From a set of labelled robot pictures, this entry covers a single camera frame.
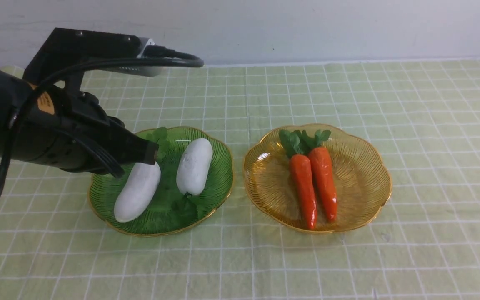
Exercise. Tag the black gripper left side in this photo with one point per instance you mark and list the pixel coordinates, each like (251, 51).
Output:
(70, 131)

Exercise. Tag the white toy radish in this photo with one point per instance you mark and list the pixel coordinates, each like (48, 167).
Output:
(194, 166)
(142, 182)

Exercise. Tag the wrist camera left side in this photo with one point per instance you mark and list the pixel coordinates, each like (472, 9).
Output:
(68, 47)

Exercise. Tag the orange toy carrot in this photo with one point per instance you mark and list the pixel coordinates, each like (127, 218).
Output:
(322, 170)
(300, 168)

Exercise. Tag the green ribbed plastic plate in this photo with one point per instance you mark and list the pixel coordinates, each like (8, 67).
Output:
(170, 211)

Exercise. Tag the green checkered tablecloth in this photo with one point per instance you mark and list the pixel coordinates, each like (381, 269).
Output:
(423, 117)

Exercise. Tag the amber ribbed plastic plate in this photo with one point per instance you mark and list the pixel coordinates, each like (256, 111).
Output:
(363, 183)

